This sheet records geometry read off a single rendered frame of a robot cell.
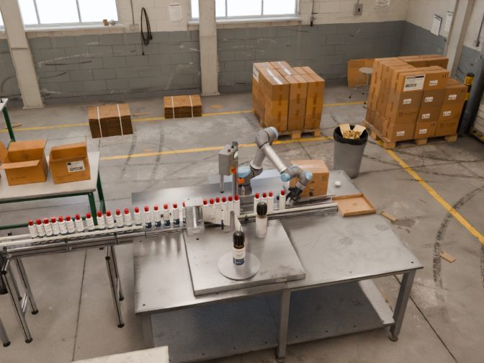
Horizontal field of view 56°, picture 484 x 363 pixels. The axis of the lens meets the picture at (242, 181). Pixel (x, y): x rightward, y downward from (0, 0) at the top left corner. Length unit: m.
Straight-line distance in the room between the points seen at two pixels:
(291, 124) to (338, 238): 3.60
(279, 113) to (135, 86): 3.11
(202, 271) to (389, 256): 1.43
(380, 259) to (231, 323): 1.29
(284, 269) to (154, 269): 0.95
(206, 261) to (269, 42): 6.19
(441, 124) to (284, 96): 2.37
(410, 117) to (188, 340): 4.71
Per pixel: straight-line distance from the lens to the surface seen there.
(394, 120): 7.01
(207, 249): 3.53
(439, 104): 7.30
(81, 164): 4.71
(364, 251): 3.70
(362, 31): 9.64
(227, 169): 3.60
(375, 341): 4.21
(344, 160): 6.10
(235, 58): 8.94
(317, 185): 4.13
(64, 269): 4.99
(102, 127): 7.47
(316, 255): 3.59
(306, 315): 3.97
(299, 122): 7.15
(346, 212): 4.03
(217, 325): 3.88
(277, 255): 3.48
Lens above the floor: 3.12
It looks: 31 degrees down
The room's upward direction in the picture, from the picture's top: straight up
